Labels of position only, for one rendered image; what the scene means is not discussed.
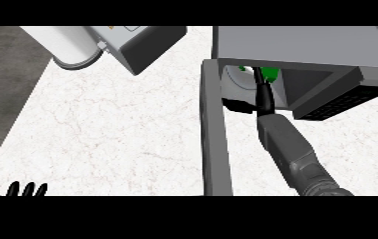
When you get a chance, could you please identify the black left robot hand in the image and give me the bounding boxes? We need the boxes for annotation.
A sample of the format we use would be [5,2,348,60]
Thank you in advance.
[4,181,48,197]

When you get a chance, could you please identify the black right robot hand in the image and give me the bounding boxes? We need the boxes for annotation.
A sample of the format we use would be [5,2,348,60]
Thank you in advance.
[250,66,276,117]

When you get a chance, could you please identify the green and white milk carton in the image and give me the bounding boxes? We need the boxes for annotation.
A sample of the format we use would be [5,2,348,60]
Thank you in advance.
[237,66,281,85]

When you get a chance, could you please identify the grey microwave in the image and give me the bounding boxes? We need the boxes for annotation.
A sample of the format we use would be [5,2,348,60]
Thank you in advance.
[211,26,378,121]

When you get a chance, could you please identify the white and grey appliance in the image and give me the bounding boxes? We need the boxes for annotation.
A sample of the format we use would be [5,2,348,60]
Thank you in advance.
[19,26,188,76]

